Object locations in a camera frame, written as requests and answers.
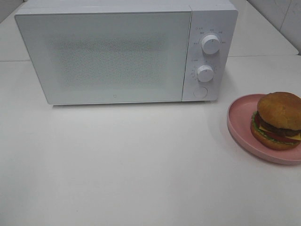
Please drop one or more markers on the round white door release button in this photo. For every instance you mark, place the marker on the round white door release button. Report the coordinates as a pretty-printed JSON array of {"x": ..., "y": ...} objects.
[{"x": 200, "y": 92}]

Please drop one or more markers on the white microwave door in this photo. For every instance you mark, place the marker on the white microwave door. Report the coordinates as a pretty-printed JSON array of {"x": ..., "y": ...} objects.
[{"x": 108, "y": 58}]

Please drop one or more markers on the pink round plate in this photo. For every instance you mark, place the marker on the pink round plate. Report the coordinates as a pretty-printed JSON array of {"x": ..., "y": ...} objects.
[{"x": 239, "y": 124}]

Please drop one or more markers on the toy burger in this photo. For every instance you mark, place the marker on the toy burger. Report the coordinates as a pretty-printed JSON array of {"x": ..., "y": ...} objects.
[{"x": 277, "y": 122}]

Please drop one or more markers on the lower white microwave knob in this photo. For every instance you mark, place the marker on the lower white microwave knob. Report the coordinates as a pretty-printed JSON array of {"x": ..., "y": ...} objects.
[{"x": 205, "y": 73}]

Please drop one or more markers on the white microwave knob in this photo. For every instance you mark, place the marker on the white microwave knob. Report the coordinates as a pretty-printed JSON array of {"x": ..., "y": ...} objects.
[
  {"x": 210, "y": 44},
  {"x": 205, "y": 73}
]

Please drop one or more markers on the white microwave oven body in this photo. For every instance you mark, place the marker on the white microwave oven body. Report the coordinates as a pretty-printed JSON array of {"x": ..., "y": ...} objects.
[{"x": 206, "y": 17}]

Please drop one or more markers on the upper white microwave knob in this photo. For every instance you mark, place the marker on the upper white microwave knob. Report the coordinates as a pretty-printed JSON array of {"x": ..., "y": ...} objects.
[{"x": 210, "y": 44}]

